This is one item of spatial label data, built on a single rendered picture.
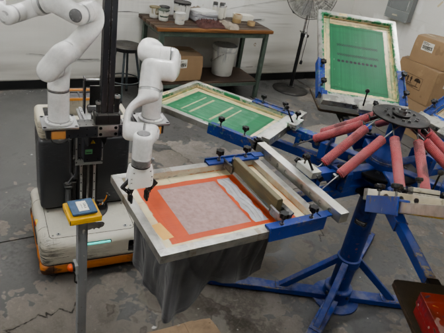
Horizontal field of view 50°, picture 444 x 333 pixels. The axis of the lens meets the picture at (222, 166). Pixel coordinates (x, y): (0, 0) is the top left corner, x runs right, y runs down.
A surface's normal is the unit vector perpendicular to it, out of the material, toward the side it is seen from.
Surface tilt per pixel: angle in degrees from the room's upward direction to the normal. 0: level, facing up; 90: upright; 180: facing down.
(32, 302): 0
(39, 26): 90
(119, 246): 90
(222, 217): 0
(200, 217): 0
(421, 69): 89
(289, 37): 90
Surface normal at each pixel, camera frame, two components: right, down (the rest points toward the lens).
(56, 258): 0.40, 0.50
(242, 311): 0.15, -0.86
